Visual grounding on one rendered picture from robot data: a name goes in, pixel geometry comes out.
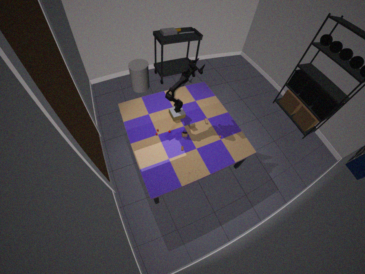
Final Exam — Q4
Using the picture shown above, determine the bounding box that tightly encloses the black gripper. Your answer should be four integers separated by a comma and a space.
189, 58, 205, 74

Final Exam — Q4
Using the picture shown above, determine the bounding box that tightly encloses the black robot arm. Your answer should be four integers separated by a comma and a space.
165, 63, 195, 113

